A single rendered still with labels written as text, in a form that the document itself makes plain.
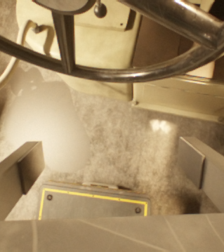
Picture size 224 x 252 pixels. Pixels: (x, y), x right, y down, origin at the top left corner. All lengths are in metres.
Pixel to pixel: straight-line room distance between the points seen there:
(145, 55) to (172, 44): 0.14
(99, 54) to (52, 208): 0.95
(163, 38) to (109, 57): 0.28
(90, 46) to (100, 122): 0.67
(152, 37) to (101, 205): 0.97
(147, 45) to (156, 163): 0.87
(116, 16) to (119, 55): 0.20
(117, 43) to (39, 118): 0.98
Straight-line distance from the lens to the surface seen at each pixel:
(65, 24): 0.27
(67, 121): 1.56
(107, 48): 1.00
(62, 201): 1.25
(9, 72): 1.00
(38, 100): 1.72
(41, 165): 0.17
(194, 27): 0.20
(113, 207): 1.18
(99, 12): 0.52
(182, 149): 0.16
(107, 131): 1.47
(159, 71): 0.27
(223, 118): 1.56
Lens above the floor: 1.44
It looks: 79 degrees down
